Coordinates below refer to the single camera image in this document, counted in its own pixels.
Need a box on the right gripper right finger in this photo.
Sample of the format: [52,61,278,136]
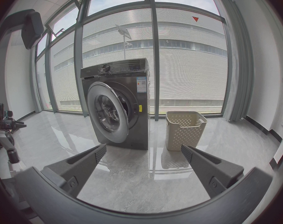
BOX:
[181,144,245,198]

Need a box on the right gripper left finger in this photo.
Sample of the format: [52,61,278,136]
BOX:
[41,144,107,198]

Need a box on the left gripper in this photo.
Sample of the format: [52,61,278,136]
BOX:
[1,117,27,131]

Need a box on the cream laundry basket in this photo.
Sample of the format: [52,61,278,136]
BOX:
[165,111,208,152]

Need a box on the washing machine door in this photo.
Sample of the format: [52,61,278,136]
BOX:
[87,81,130,144]

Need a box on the grey washing machine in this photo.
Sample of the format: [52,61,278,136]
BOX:
[80,58,151,151]

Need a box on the window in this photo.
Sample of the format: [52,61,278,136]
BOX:
[34,0,233,121]

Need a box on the blue curtain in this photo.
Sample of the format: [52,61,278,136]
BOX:
[213,0,255,123]

